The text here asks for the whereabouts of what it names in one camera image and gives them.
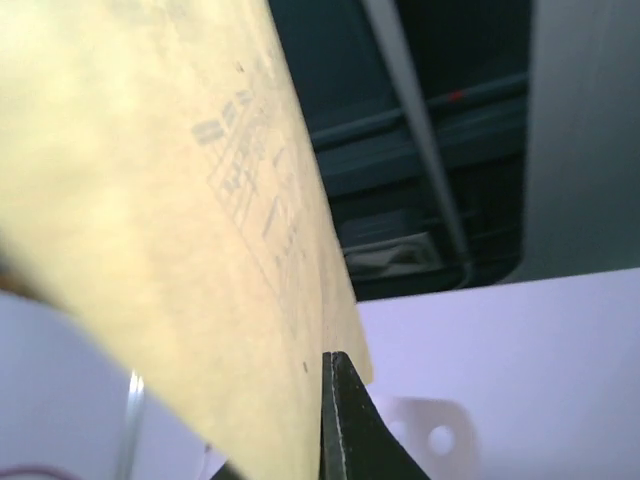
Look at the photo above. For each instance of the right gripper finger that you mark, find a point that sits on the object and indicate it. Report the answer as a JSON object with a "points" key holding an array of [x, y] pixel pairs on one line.
{"points": [[355, 442]]}

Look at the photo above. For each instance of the yellow music sheet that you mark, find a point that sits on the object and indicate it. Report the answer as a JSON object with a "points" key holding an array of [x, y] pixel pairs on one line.
{"points": [[158, 183]]}

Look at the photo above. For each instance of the white tripod music stand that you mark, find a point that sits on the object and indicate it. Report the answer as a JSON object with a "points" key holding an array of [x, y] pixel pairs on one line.
{"points": [[548, 372]]}

